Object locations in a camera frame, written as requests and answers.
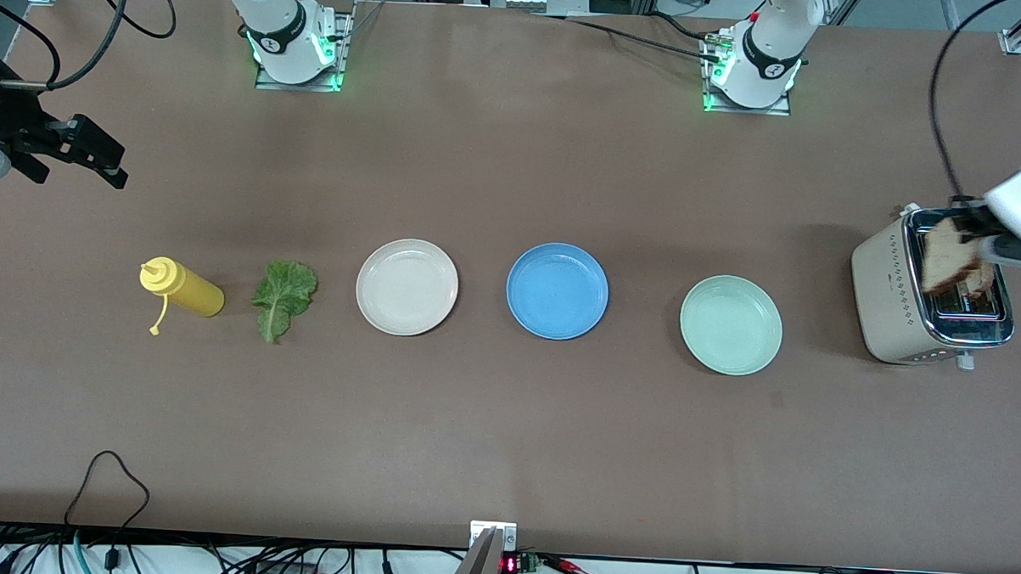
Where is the beige round plate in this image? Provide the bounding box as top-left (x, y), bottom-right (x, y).
top-left (354, 237), bottom-right (461, 338)

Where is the yellow squeeze bottle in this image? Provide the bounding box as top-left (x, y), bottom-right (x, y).
top-left (137, 256), bottom-right (227, 339)

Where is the teal cable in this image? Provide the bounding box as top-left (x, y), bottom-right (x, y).
top-left (70, 528), bottom-right (97, 574)

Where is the black looped cable with plug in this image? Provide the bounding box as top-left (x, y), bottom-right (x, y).
top-left (61, 448), bottom-right (152, 574)

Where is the black base power cable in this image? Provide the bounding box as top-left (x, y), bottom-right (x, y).
top-left (527, 8), bottom-right (729, 66)

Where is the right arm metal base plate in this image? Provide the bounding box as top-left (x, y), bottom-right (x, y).
top-left (254, 0), bottom-right (354, 93)

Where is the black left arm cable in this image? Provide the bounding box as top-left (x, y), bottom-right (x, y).
top-left (925, 0), bottom-right (1014, 203)

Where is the metal camera bracket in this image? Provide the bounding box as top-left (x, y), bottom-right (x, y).
top-left (467, 520), bottom-right (519, 574)

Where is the toasted bread slice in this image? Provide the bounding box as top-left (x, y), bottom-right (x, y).
top-left (920, 217), bottom-right (1000, 298)
top-left (964, 265), bottom-right (999, 299)

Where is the light green round plate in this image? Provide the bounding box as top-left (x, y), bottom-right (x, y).
top-left (677, 273), bottom-right (785, 378)

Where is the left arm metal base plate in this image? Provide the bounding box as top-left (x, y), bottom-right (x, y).
top-left (699, 39), bottom-right (796, 117)

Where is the beige chrome toaster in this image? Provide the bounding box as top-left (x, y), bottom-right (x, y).
top-left (847, 204), bottom-right (1019, 374)

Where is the green lettuce leaf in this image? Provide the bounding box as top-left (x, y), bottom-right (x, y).
top-left (250, 259), bottom-right (319, 346)

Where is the blue round plate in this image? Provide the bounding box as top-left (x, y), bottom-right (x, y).
top-left (504, 240), bottom-right (612, 342)

